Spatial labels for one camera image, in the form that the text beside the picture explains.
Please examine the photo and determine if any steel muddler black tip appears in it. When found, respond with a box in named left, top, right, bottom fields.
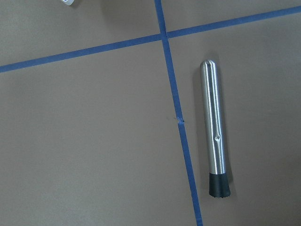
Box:
left=200, top=59, right=230, bottom=198

